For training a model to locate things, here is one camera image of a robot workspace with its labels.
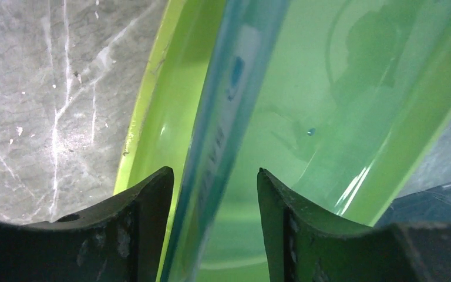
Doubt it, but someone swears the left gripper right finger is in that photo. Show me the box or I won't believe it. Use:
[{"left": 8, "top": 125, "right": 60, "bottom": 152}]
[{"left": 257, "top": 168, "right": 451, "bottom": 281}]

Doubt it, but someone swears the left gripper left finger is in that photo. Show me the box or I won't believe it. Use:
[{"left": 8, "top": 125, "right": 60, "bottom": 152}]
[{"left": 0, "top": 167, "right": 174, "bottom": 281}]

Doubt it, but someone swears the lime green tub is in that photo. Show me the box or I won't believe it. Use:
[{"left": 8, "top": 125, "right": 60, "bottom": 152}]
[{"left": 115, "top": 1, "right": 451, "bottom": 281}]

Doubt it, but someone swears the teal transparent tub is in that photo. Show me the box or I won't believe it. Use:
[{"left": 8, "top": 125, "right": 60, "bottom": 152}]
[{"left": 160, "top": 1, "right": 451, "bottom": 281}]

